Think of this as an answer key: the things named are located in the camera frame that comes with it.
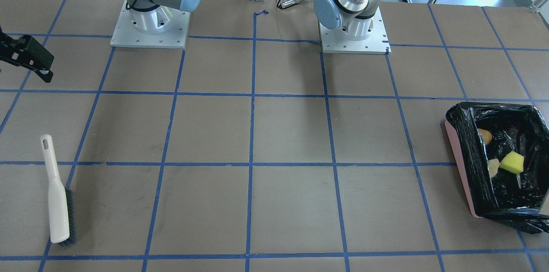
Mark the beige hand brush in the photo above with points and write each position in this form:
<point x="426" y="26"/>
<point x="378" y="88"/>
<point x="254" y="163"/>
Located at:
<point x="62" y="226"/>

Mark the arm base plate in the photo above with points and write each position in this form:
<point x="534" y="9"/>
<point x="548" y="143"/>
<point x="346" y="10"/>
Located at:
<point x="332" y="41"/>
<point x="162" y="27"/>

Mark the beige trash piece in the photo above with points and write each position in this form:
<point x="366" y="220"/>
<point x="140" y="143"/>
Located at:
<point x="493" y="166"/>

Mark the black lined trash bin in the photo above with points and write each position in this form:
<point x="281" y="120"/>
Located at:
<point x="502" y="154"/>

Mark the orange trash piece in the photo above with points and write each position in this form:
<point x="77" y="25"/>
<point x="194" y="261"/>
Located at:
<point x="486" y="136"/>

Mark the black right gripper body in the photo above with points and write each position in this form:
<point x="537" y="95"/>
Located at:
<point x="26" y="54"/>

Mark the yellow sponge piece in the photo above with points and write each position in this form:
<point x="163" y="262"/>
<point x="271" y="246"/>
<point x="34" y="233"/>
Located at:
<point x="513" y="162"/>

